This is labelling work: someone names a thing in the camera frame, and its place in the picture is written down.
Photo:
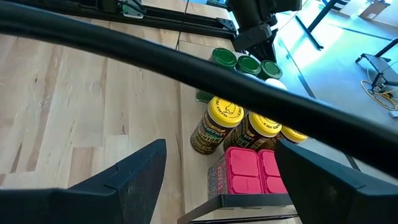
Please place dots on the black rolling stand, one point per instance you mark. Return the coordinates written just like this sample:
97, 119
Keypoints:
379, 63

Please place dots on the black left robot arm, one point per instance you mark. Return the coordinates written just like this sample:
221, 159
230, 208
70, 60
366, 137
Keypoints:
255, 9

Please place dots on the white lid glass spice jar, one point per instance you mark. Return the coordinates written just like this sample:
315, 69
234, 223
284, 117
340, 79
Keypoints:
251, 76
275, 83

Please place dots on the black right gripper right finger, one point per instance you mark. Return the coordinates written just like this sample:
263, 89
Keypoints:
342, 205

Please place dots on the wooden shelf board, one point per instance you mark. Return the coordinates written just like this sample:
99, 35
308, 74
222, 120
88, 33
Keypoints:
196, 186

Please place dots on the black desk leg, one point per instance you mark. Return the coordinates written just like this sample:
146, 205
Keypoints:
314, 25

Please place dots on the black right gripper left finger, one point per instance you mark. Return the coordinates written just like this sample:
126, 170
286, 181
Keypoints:
93, 205

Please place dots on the green lid glass spice jar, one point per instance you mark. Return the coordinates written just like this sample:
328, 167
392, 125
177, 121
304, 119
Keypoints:
248, 64
223, 57
270, 69

